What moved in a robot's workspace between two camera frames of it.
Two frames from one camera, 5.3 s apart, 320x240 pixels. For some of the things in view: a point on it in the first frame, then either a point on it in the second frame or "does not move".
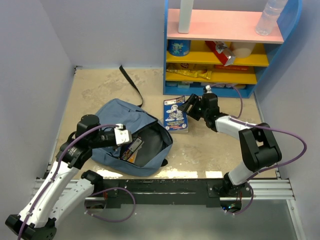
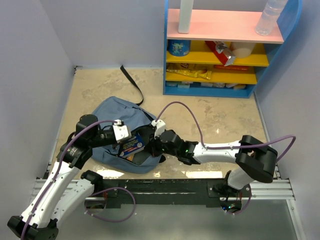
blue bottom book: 175,119 to 134,144
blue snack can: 178,48 does not move
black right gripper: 193,100 to 151,147
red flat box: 243,67 does not move
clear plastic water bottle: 273,10 does not move
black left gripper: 112,128 does not move
